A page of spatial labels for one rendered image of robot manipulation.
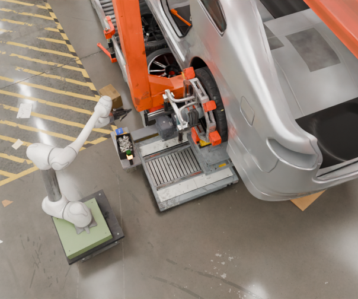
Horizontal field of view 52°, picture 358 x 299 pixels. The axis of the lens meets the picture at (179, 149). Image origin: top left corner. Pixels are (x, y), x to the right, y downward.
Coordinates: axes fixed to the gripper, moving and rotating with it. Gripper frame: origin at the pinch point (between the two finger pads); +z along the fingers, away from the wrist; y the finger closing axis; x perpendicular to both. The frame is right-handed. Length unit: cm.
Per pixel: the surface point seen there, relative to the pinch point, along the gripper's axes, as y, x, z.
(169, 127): 27, -9, 42
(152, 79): -13.8, 17.8, 29.7
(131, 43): -31, 55, -9
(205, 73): 19, 72, 24
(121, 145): 20.1, -22.6, -9.3
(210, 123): 54, 57, 12
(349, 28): 78, 217, -167
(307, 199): 161, 35, 100
